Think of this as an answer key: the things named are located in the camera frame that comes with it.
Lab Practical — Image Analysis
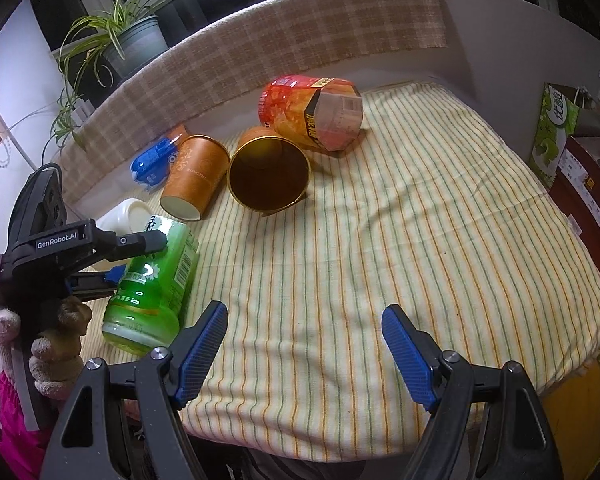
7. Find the yellow box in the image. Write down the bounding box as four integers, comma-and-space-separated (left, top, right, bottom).
542, 355, 600, 480

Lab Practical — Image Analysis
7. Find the brown plaid cloth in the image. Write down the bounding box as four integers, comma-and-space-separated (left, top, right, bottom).
57, 0, 448, 196

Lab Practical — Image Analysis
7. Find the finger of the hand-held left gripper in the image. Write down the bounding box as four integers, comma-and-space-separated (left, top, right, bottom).
95, 231, 169, 264
67, 266, 127, 297

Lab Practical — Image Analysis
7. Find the orange snack packet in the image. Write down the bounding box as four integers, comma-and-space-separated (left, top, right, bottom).
166, 122, 193, 147

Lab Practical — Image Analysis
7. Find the white cable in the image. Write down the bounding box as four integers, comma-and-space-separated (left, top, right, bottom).
0, 107, 78, 171

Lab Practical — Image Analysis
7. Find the green plastic bottle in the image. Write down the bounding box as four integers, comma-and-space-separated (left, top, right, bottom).
101, 214, 201, 356

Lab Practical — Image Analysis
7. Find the orange paper cup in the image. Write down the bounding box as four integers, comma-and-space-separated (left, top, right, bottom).
160, 134, 231, 222

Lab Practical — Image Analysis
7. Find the red snack cup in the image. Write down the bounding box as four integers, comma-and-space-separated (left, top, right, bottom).
257, 75, 364, 153

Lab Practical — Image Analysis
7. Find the dark red box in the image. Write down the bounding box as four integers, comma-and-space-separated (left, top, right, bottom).
550, 135, 600, 281

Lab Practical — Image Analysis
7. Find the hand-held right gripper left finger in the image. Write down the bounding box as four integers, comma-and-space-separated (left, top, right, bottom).
40, 300, 229, 480

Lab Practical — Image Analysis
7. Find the potted spider plant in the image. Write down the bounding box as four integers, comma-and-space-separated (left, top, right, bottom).
42, 0, 211, 161

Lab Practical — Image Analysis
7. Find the person's left hand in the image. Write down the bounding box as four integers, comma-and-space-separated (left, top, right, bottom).
0, 296, 94, 401

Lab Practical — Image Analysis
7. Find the green tissue box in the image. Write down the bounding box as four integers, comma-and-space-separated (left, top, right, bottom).
529, 82, 581, 191

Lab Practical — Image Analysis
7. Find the blue snack packet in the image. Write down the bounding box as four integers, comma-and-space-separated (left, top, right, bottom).
130, 135, 182, 189

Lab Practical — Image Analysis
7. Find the yellow striped cloth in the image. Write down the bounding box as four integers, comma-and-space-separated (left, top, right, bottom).
80, 80, 600, 463

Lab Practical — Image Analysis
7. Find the orange cup with gold rim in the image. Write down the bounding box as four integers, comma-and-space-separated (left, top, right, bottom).
228, 126, 312, 212

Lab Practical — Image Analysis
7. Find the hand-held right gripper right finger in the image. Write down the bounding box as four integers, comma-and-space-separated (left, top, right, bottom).
381, 304, 566, 480

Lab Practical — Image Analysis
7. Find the white plastic bottle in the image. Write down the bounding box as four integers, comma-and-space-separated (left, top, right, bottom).
92, 198, 153, 272

